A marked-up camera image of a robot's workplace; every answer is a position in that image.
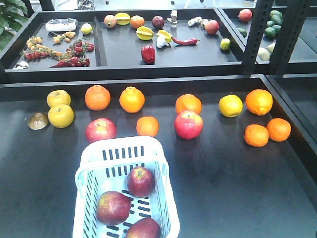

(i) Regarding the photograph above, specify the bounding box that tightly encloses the red apple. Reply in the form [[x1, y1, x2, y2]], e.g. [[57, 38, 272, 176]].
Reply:
[[174, 111, 204, 140], [85, 118, 117, 143], [127, 166, 156, 198], [125, 218, 161, 238], [97, 191, 132, 225]]

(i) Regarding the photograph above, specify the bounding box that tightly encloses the light blue plastic basket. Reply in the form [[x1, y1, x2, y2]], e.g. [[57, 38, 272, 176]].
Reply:
[[72, 136, 180, 238]]

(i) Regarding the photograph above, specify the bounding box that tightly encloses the red apple behind basket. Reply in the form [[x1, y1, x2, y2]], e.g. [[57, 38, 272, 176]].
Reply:
[[85, 118, 117, 143]]

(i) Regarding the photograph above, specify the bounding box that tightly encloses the small orange centre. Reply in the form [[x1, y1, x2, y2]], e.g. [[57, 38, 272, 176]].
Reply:
[[136, 116, 159, 137]]

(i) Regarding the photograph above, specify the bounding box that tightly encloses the small orange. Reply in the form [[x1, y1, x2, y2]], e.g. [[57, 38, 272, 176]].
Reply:
[[266, 118, 292, 142], [136, 116, 159, 137], [244, 124, 269, 147]]

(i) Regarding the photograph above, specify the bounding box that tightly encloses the orange behind apple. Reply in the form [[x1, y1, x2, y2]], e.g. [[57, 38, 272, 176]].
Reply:
[[175, 94, 202, 114]]

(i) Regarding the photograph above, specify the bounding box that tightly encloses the large orange with nub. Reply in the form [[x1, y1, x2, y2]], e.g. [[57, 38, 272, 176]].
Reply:
[[119, 86, 145, 113]]

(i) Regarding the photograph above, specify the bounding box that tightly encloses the large dimpled orange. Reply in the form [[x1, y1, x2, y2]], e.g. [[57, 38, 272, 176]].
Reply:
[[85, 85, 111, 111]]

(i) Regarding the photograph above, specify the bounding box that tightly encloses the red bell pepper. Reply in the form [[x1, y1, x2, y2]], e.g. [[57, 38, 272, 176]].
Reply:
[[141, 45, 156, 63]]

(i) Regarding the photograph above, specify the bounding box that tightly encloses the yellow round citrus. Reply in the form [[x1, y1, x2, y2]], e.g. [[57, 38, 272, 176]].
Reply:
[[218, 95, 243, 118]]

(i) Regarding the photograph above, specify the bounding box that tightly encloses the white garlic bulb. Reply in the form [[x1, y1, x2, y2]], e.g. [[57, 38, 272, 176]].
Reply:
[[156, 36, 169, 49]]

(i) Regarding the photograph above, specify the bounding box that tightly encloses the red chili pepper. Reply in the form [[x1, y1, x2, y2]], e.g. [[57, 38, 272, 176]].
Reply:
[[171, 37, 199, 46]]

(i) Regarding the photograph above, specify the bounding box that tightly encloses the yellow pear front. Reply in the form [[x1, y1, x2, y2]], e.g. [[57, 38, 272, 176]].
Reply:
[[48, 104, 74, 128]]

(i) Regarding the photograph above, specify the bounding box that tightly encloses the yellow pear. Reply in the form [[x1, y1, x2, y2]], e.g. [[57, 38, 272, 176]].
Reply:
[[47, 90, 71, 108], [48, 104, 74, 128]]

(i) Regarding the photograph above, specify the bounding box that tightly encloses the small orange left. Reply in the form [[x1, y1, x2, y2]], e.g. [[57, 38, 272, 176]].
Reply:
[[244, 124, 269, 147]]

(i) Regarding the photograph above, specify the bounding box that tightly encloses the yellow pear rear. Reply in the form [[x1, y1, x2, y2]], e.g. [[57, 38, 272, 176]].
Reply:
[[47, 90, 71, 108]]

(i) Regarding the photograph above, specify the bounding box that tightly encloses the small orange right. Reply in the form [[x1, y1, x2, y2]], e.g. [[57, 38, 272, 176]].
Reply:
[[266, 118, 292, 142]]

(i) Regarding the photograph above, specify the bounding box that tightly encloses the white electronic scale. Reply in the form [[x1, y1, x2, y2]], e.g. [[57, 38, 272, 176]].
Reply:
[[45, 18, 78, 32]]

